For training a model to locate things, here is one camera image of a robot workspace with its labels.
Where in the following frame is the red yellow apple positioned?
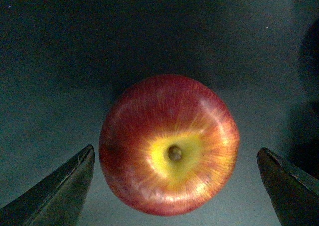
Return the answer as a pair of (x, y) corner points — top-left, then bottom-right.
(99, 75), (240, 216)

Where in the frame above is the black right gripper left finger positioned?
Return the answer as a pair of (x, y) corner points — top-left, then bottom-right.
(0, 145), (95, 226)

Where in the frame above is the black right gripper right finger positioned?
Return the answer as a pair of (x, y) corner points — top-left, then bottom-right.
(257, 147), (319, 226)

